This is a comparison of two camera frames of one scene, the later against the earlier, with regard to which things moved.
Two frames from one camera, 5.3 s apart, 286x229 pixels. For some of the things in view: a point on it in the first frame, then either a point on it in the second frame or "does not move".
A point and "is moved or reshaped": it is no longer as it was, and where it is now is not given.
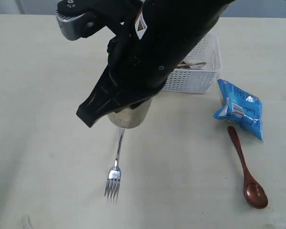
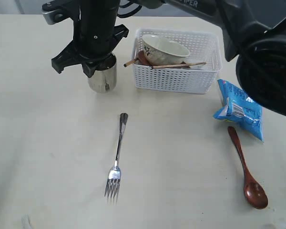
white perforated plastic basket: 197,79 does not move
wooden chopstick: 191,64 does not move
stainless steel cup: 129,118 is moved or reshaped
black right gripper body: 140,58 -> 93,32
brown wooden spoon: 254,193 does not move
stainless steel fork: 115,174 does not move
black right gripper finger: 105,99 -> 69,56
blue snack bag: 241,108 does not move
